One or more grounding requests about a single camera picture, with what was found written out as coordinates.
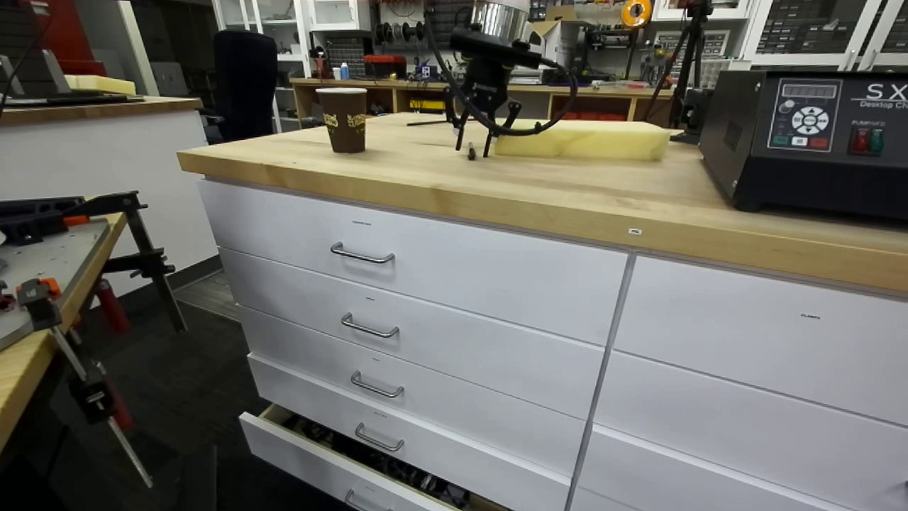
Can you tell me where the black office chair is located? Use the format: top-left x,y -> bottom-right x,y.
211,30 -> 279,141

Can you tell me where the red black bar clamp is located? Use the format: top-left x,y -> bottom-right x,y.
18,278 -> 153,487

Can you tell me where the black camera tripod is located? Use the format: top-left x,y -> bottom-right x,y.
644,0 -> 712,128

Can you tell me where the yellow foam block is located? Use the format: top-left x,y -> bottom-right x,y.
494,119 -> 670,162

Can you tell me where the open white drawer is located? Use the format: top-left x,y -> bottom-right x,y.
238,405 -> 506,511

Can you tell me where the brown paper coffee cup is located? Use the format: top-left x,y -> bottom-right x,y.
318,88 -> 370,152

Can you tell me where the white drawer cabinet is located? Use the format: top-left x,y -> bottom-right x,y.
201,180 -> 908,511

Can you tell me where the side workbench with tools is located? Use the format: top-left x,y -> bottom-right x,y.
4,213 -> 128,444

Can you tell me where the black control box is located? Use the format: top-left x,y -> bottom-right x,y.
702,67 -> 908,223

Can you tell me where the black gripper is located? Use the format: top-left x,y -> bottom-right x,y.
445,30 -> 543,159

